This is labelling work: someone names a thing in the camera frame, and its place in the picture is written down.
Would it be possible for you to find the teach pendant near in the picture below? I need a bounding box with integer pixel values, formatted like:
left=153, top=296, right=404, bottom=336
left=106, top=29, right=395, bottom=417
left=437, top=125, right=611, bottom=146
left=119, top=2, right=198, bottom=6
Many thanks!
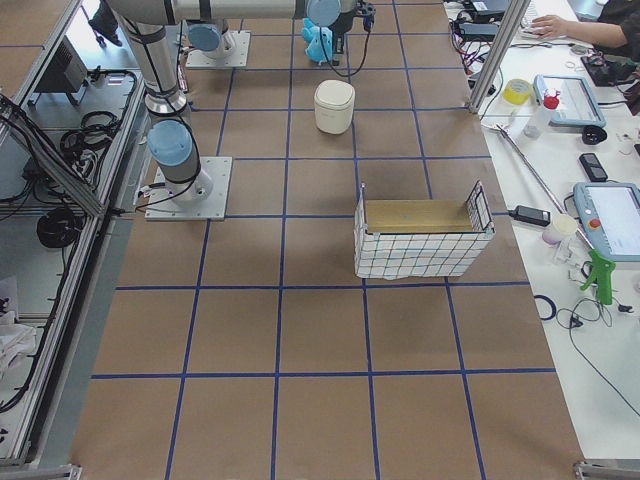
left=573, top=182, right=639, bottom=262

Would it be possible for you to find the teach pendant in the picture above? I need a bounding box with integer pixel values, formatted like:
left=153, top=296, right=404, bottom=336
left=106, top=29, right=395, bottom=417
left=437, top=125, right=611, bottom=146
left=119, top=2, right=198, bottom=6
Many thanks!
left=573, top=182, right=639, bottom=262
left=533, top=74, right=606, bottom=127

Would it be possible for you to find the green plastic gun tool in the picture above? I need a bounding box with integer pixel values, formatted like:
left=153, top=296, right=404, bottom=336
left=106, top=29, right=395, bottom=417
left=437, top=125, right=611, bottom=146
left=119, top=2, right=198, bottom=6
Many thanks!
left=580, top=248, right=616, bottom=305

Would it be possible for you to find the clear bottle red cap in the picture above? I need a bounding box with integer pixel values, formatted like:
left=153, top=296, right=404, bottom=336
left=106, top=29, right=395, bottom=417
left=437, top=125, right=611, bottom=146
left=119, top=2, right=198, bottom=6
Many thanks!
left=523, top=90, right=560, bottom=139

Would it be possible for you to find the black power adapter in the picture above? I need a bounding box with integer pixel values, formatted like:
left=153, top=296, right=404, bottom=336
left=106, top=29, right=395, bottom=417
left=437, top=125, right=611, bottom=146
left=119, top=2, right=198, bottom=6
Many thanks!
left=508, top=205, right=551, bottom=227

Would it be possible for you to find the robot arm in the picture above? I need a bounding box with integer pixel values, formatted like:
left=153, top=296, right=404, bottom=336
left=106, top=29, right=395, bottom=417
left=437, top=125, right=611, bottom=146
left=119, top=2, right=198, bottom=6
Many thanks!
left=108, top=0, right=363, bottom=219
left=187, top=19, right=235, bottom=59

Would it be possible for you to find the white trash can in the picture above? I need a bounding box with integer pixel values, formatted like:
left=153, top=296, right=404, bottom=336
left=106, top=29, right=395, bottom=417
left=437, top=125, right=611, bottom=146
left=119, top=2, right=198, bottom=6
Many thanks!
left=314, top=79, right=355, bottom=135

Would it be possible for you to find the person forearm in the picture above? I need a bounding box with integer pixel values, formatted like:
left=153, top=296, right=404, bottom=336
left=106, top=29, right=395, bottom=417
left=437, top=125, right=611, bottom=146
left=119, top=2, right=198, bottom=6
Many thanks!
left=559, top=16, right=639, bottom=48

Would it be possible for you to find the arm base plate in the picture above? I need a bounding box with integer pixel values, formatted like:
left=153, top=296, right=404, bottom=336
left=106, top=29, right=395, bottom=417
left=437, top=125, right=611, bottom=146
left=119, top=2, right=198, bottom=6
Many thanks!
left=186, top=28, right=251, bottom=70
left=144, top=156, right=233, bottom=221

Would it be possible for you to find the person hand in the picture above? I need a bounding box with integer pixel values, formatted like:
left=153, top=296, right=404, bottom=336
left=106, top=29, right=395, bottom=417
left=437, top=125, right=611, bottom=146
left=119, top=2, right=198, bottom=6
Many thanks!
left=530, top=15, right=570, bottom=39

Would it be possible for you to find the yellow tape roll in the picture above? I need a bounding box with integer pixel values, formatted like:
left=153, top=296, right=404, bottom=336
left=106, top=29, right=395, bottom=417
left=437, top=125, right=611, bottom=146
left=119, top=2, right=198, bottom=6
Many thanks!
left=502, top=78, right=532, bottom=105

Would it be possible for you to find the teach pendant far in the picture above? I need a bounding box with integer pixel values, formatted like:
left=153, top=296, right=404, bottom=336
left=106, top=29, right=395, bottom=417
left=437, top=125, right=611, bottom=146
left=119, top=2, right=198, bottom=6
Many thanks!
left=533, top=74, right=606, bottom=127

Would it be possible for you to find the long metal rod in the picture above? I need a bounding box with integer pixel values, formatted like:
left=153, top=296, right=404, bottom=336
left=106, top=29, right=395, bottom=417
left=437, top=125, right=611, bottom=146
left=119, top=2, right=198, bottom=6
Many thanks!
left=492, top=122, right=596, bottom=251

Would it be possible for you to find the blue teddy bear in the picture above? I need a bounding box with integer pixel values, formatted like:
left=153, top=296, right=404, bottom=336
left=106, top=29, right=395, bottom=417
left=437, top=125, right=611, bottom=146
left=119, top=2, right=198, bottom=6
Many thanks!
left=301, top=18, right=333, bottom=65

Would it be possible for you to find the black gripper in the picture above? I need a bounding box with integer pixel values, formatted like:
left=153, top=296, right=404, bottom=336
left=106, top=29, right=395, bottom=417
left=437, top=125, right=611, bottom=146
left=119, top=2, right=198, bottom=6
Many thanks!
left=330, top=19, right=348, bottom=67

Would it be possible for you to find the aluminium frame post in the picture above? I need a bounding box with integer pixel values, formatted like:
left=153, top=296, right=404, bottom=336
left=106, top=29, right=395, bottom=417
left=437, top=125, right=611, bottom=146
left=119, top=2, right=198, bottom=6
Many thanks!
left=467, top=0, right=530, bottom=113

